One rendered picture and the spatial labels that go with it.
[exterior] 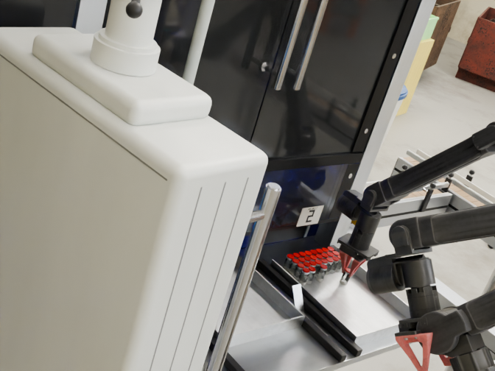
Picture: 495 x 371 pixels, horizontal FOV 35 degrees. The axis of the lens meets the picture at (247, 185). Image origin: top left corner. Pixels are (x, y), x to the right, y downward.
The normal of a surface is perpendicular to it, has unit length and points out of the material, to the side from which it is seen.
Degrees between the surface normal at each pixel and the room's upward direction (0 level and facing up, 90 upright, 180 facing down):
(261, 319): 0
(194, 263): 90
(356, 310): 0
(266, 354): 0
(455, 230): 81
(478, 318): 72
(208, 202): 90
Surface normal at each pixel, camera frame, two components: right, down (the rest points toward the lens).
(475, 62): -0.38, 0.31
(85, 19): 0.59, 0.50
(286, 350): 0.27, -0.86
